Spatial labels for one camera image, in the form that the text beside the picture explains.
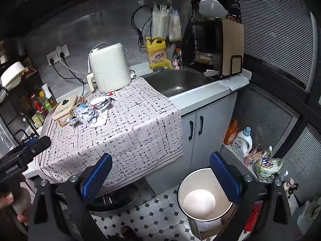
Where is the black hanging power cable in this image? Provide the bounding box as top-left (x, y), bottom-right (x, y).
top-left (132, 5), bottom-right (151, 48)

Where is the white black patterned tablecloth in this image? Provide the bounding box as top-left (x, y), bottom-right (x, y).
top-left (40, 77), bottom-right (185, 184)

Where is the white paper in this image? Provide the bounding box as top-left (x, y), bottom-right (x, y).
top-left (68, 107), bottom-right (99, 126)

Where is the white laundry detergent bottle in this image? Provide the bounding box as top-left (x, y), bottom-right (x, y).
top-left (231, 127), bottom-right (252, 158)

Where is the grey sink cabinet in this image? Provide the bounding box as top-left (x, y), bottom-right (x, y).
top-left (144, 92), bottom-right (239, 196)

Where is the yellow dish soap bottle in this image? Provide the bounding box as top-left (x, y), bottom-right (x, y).
top-left (146, 36), bottom-right (173, 69)

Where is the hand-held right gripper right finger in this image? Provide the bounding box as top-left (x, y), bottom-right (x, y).
top-left (209, 151), bottom-right (301, 241)

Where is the person's left hand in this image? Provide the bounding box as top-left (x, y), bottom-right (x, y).
top-left (0, 174), bottom-right (32, 228)

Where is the white round waste bin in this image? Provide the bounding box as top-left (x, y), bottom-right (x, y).
top-left (178, 168), bottom-right (237, 222)

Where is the yellow capped sauce bottle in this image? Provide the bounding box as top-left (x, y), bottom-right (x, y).
top-left (38, 92), bottom-right (52, 112)

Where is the clear hanging plastic bag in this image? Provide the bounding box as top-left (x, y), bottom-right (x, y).
top-left (151, 2), bottom-right (171, 41)
top-left (169, 6), bottom-right (182, 42)

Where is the white wall socket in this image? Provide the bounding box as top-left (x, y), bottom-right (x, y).
top-left (56, 44), bottom-right (69, 58)
top-left (46, 51), bottom-right (59, 67)

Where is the red capped sauce bottle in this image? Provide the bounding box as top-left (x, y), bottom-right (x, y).
top-left (30, 93), bottom-right (48, 119)

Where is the white round appliance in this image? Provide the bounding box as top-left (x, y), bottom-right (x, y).
top-left (0, 61), bottom-right (27, 91)

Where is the green white refill pouch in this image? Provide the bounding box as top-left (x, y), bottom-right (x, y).
top-left (253, 146), bottom-right (284, 182)

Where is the cream air fryer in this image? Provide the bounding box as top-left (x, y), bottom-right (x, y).
top-left (86, 43), bottom-right (132, 93)

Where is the steel sink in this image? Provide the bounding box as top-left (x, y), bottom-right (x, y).
top-left (144, 68), bottom-right (213, 98)

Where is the white plastic container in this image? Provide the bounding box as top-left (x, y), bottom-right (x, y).
top-left (199, 0), bottom-right (229, 18)

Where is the red package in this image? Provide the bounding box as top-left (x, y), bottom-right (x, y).
top-left (244, 203), bottom-right (264, 233)

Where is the white cloth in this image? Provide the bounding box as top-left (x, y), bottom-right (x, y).
top-left (218, 74), bottom-right (251, 91)

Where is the orange cleaner bottle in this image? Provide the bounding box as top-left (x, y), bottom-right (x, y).
top-left (224, 119), bottom-right (239, 145)

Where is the white paper bag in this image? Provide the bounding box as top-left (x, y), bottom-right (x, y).
top-left (90, 110), bottom-right (109, 128)

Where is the black dish rack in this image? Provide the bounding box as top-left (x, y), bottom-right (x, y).
top-left (182, 0), bottom-right (244, 78)

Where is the wooden board with black knob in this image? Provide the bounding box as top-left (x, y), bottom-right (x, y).
top-left (51, 95), bottom-right (79, 120)

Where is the white power cable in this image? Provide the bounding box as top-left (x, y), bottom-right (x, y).
top-left (59, 43), bottom-right (111, 74)

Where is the pink snack bag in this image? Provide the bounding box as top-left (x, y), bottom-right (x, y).
top-left (244, 144), bottom-right (264, 167)

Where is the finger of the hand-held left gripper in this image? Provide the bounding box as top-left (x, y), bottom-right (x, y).
top-left (19, 136), bottom-right (52, 164)
top-left (12, 138), bottom-right (39, 154)

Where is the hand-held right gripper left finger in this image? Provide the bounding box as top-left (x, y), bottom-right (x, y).
top-left (27, 153), bottom-right (113, 241)

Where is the white capped oil bottle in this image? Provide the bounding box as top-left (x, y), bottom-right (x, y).
top-left (41, 83), bottom-right (57, 107)

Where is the beige cutting board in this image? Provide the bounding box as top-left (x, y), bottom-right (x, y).
top-left (222, 17), bottom-right (244, 77)

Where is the steel food container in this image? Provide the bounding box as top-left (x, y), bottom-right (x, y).
top-left (194, 51), bottom-right (216, 64)

